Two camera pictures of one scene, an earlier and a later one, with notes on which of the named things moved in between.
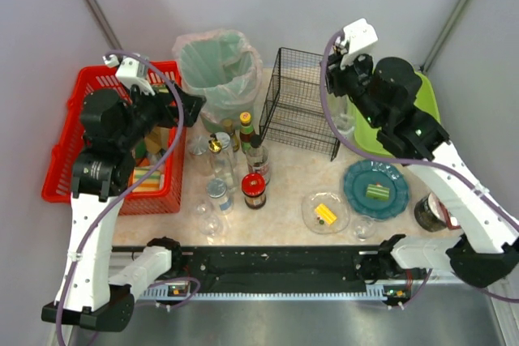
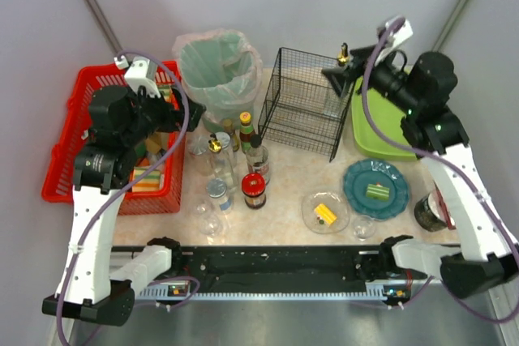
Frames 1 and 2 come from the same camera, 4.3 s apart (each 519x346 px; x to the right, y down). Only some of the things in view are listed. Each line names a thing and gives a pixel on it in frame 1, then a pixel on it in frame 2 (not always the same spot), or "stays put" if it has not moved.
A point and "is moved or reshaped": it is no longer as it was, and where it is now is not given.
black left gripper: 174,108 stays put
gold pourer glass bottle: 222,166 stays put
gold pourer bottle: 341,113 is moved or reshaped
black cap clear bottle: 257,156 stays put
